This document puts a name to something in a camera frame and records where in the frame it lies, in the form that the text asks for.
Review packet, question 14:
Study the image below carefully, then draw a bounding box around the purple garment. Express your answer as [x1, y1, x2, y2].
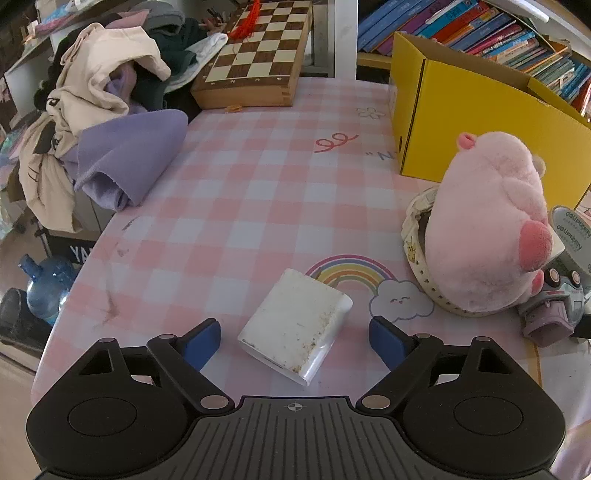
[62, 71, 188, 211]

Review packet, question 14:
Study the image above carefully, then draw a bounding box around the yellow cardboard box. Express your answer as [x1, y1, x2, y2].
[390, 33, 591, 208]

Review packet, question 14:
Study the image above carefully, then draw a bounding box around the purple grey toy car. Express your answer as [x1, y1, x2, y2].
[518, 267, 589, 348]

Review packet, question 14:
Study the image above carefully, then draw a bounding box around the wooden chessboard box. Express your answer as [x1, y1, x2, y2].
[191, 1, 314, 110]

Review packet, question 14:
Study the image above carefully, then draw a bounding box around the blue water jug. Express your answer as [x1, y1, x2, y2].
[19, 254, 77, 326]

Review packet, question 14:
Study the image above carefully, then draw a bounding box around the white shelf frame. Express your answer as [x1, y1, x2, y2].
[1, 0, 590, 79]

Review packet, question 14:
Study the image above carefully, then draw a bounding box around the grey tape roll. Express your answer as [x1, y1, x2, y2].
[550, 206, 591, 275]

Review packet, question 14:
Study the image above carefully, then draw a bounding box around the pink checkered table mat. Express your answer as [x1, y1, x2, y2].
[32, 78, 590, 479]

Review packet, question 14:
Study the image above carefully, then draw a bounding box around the white digital wristwatch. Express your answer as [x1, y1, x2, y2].
[401, 186, 499, 318]

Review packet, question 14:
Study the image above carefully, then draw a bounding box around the pink plush pig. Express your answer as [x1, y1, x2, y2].
[425, 132, 553, 313]

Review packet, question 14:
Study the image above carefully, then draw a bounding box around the beige garment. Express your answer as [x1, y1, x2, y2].
[19, 23, 170, 233]

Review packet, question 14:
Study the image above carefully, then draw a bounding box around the row of leaning books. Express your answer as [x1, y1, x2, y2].
[356, 0, 590, 119]

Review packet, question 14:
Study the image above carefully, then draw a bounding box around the red tassel ornament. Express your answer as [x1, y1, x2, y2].
[228, 0, 262, 41]

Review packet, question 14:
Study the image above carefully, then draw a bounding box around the dark green garment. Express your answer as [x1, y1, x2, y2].
[131, 18, 209, 111]

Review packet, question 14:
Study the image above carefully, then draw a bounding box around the large white charger block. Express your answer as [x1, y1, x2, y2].
[238, 268, 353, 386]

